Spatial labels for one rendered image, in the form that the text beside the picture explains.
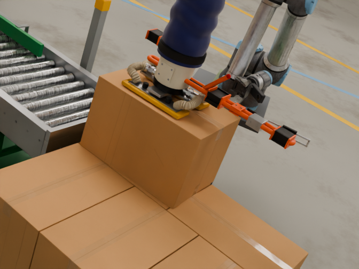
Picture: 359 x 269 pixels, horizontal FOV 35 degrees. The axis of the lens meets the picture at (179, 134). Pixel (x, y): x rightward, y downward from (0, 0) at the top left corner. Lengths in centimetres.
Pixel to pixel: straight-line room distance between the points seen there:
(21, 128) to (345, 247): 230
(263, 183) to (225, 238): 168
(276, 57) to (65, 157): 127
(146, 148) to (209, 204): 44
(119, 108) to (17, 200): 64
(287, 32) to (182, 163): 93
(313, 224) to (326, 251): 27
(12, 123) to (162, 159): 85
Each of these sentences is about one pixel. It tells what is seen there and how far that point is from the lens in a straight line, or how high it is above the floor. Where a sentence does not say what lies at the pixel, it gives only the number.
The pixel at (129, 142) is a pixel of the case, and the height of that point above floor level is 72.
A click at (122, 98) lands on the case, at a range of 266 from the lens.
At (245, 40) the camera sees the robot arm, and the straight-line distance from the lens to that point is 294.
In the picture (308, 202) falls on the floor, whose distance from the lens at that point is 433.
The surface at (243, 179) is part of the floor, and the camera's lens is 422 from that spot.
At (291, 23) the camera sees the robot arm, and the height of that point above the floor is 138.
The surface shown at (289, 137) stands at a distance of 244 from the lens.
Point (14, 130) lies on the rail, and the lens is 304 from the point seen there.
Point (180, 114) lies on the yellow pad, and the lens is 255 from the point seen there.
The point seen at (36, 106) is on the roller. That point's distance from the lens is 316.
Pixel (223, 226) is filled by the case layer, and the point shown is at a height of 54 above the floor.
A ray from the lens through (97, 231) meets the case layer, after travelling 242.
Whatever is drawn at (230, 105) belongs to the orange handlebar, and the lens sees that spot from 252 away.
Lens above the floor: 210
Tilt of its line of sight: 28 degrees down
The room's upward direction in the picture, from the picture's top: 21 degrees clockwise
